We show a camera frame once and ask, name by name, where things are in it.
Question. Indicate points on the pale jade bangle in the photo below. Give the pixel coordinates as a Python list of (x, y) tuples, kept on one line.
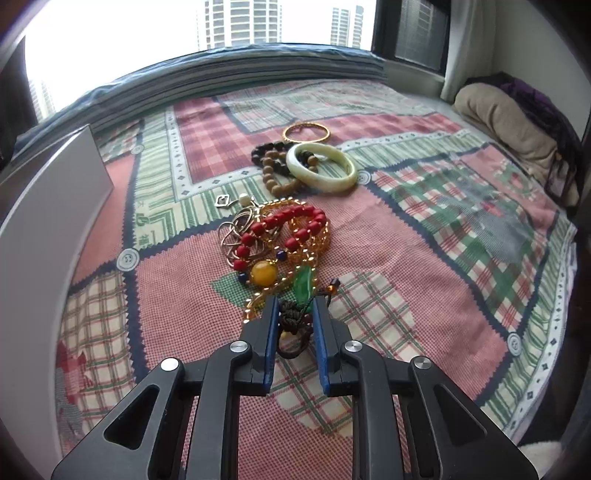
[(344, 177)]

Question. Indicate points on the gold bangle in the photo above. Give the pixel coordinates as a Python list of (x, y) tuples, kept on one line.
[(305, 123)]

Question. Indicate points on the patchwork plaid blanket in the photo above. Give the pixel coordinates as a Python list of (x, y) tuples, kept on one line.
[(415, 277)]

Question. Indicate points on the beige pillow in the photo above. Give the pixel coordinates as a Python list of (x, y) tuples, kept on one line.
[(531, 94), (498, 120)]

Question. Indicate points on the silver linked rings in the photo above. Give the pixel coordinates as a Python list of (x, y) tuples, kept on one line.
[(226, 240)]

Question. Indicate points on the white cardboard box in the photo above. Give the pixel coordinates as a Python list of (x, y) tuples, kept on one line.
[(46, 207)]

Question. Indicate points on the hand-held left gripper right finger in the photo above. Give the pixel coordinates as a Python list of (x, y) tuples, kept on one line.
[(323, 341)]

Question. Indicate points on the blue striped folded quilt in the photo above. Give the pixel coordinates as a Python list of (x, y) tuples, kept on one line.
[(231, 69)]

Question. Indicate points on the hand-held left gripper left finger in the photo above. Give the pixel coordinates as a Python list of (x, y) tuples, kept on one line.
[(270, 341)]

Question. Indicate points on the small silver square pendant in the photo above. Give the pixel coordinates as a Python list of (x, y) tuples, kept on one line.
[(222, 201)]

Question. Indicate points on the window with blinds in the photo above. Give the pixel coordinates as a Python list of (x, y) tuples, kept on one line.
[(415, 32)]

